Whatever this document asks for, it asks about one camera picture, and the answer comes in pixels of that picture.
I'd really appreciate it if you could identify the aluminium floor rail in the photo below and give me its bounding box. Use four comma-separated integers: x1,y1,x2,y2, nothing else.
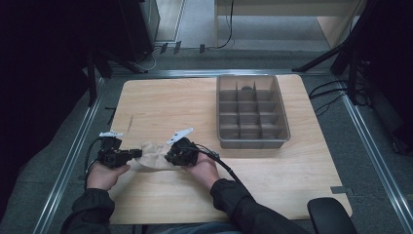
32,77,105,234
336,81,413,234

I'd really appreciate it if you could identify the person's left hand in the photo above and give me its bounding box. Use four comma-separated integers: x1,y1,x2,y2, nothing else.
85,161,131,192

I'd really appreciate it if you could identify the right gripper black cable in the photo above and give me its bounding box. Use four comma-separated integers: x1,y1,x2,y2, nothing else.
190,143,245,187

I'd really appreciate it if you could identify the black tripod stand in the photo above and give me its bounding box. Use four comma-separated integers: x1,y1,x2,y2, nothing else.
290,0,388,105

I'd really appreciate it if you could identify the black chair armrest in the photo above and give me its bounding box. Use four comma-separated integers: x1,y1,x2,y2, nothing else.
306,196,358,234

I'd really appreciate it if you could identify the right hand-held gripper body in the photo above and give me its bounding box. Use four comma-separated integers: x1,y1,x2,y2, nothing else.
164,127,200,167

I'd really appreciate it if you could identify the light wooden furniture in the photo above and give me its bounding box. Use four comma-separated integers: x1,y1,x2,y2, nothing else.
213,0,368,50

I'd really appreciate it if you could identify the black floor cable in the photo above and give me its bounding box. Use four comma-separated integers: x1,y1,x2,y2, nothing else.
314,92,347,117
308,79,346,100

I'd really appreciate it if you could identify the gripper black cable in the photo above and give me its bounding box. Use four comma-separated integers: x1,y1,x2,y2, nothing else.
190,143,245,187
83,136,105,190

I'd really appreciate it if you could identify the person's right hand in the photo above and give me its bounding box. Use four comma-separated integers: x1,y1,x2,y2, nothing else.
181,151,221,191

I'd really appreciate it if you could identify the black cabinet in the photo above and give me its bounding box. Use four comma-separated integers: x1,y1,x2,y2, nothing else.
117,0,161,63

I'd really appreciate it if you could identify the black hanging cable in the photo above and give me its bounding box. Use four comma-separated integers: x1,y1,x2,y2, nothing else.
215,0,236,50

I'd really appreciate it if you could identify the white floor cable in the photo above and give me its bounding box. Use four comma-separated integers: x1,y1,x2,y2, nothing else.
135,45,164,71

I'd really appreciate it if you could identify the black metal stand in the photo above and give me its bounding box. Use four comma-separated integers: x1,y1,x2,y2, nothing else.
85,48,149,107

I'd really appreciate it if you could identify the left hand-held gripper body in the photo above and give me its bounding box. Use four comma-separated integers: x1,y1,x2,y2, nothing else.
96,130,131,170

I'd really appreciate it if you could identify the grey tape piece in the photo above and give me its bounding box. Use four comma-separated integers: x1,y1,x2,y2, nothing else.
329,185,349,196

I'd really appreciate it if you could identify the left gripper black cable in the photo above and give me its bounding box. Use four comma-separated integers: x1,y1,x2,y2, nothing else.
83,136,105,190

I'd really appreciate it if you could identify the grey divided organizer tray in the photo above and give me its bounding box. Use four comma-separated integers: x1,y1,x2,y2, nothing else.
215,73,292,150

